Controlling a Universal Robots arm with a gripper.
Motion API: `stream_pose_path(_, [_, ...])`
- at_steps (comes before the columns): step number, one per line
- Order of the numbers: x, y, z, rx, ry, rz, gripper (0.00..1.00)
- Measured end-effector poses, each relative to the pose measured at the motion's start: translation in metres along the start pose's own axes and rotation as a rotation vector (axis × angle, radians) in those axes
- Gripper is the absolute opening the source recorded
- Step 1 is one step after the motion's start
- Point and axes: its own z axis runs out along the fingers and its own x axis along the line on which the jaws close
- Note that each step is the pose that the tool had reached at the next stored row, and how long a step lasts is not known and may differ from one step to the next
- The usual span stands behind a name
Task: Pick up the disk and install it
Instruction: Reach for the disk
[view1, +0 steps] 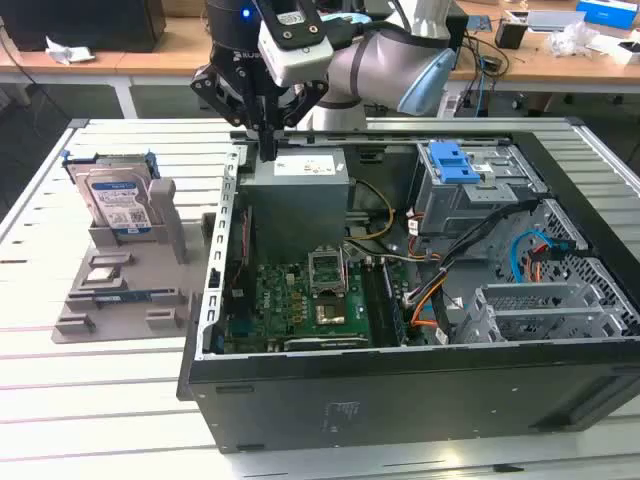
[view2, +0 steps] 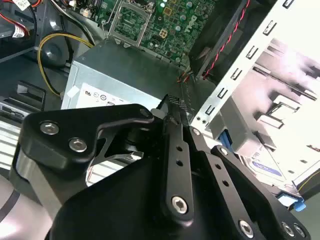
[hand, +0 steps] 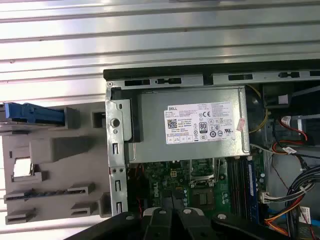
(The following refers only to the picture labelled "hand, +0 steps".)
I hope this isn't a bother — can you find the grey plastic parts rack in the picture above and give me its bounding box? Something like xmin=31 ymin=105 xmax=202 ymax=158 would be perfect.
xmin=0 ymin=101 xmax=112 ymax=226

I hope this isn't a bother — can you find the black cable bundle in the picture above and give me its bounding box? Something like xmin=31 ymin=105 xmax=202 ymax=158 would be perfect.
xmin=284 ymin=171 xmax=320 ymax=226

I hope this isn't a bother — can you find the orange wire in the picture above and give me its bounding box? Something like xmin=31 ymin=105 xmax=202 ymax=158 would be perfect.
xmin=264 ymin=197 xmax=305 ymax=232

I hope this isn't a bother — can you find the dark RAM stick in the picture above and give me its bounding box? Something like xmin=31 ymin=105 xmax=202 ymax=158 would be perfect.
xmin=245 ymin=156 xmax=259 ymax=221
xmin=4 ymin=188 xmax=73 ymax=201

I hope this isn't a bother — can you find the metal socket cover frame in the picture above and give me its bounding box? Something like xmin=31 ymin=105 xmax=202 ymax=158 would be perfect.
xmin=187 ymin=157 xmax=223 ymax=188

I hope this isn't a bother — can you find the black RAM slot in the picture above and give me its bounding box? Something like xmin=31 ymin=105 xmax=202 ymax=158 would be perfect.
xmin=228 ymin=157 xmax=237 ymax=217
xmin=236 ymin=157 xmax=246 ymax=217

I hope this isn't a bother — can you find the red wire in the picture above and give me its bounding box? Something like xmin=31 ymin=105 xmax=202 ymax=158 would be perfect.
xmin=133 ymin=166 xmax=146 ymax=213

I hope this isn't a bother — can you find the silver CPU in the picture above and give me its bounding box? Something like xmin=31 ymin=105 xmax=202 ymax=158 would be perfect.
xmin=13 ymin=156 xmax=35 ymax=179

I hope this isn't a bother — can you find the green motherboard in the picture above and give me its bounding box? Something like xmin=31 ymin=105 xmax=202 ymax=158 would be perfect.
xmin=126 ymin=152 xmax=266 ymax=222

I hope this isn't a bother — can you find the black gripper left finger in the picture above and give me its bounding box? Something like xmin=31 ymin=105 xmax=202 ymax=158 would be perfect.
xmin=63 ymin=191 xmax=175 ymax=240

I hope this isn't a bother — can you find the silver power supply unit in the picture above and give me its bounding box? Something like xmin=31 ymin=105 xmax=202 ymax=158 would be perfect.
xmin=124 ymin=86 xmax=251 ymax=164

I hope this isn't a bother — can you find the black open PC case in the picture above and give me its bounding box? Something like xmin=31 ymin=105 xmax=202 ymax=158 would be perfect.
xmin=102 ymin=58 xmax=320 ymax=240

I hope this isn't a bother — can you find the hard disk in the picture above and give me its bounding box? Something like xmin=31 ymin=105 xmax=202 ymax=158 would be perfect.
xmin=0 ymin=101 xmax=67 ymax=126

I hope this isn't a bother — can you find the yellow wire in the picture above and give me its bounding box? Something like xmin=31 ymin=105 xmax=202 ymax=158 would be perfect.
xmin=246 ymin=83 xmax=270 ymax=135

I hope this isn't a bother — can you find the CPU socket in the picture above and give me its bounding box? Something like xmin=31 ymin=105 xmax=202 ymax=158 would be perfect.
xmin=191 ymin=187 xmax=215 ymax=209

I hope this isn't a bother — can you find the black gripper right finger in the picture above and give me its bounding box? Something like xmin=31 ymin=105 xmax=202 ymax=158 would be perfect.
xmin=174 ymin=191 xmax=289 ymax=240

